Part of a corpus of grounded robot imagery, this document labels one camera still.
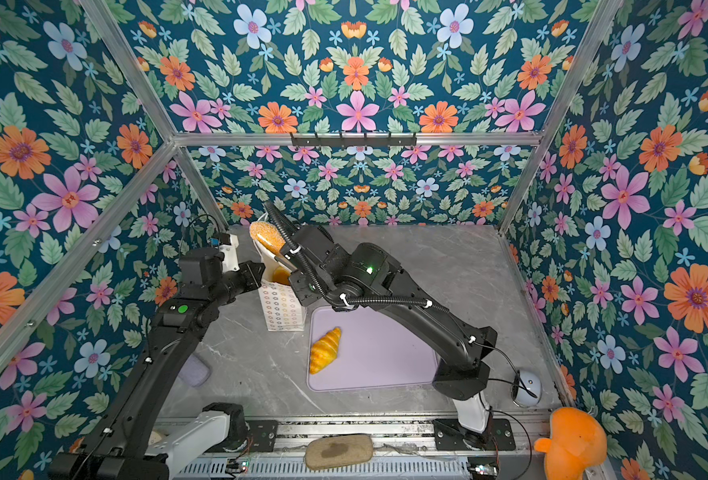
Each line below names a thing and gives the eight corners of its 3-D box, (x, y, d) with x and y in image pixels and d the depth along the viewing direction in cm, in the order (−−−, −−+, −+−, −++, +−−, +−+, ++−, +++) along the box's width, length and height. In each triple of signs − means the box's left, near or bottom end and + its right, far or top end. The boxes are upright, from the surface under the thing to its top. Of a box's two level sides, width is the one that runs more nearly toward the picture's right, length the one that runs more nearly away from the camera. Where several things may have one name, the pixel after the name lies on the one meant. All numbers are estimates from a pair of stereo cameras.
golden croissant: (310, 373, 85) (308, 369, 82) (316, 332, 93) (314, 327, 90) (337, 373, 85) (336, 369, 82) (341, 332, 93) (339, 327, 90)
